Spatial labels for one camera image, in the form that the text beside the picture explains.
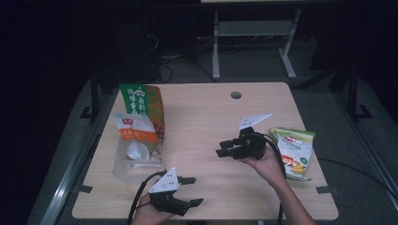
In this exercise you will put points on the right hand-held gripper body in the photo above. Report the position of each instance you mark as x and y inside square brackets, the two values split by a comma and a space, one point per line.
[250, 145]

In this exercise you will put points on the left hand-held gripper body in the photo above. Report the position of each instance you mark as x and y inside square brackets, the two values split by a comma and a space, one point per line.
[164, 184]

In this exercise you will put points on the clear plastic container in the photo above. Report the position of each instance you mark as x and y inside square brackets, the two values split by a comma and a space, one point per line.
[137, 170]

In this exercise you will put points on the white and green snack packet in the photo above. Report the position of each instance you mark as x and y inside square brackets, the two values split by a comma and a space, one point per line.
[295, 150]

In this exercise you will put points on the white and orange snack packet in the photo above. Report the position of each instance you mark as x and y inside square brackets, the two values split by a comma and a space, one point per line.
[136, 131]

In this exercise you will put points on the green and red snack packet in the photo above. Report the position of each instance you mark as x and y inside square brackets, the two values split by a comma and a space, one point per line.
[140, 98]

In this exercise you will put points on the person's right hand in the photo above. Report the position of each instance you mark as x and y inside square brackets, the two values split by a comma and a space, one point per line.
[270, 167]

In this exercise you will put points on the person's left hand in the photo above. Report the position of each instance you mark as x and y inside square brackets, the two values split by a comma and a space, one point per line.
[147, 214]

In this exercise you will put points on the black tape strip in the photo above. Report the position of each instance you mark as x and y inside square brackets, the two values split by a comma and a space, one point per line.
[324, 189]
[85, 188]

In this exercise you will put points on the black metal stand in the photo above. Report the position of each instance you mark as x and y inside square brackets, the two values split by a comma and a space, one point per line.
[94, 97]
[353, 93]

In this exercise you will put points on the aluminium rail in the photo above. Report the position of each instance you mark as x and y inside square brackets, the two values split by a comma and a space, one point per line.
[72, 175]

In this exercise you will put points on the white metal stand frame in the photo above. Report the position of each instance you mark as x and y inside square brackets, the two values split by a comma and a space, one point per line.
[255, 28]

